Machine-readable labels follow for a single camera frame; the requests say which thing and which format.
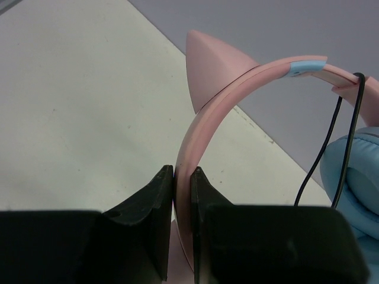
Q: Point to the pink blue cat-ear headphones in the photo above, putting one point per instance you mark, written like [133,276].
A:
[219,76]

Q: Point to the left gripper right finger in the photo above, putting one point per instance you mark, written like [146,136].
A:
[212,231]

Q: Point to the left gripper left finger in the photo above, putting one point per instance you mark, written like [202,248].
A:
[137,232]

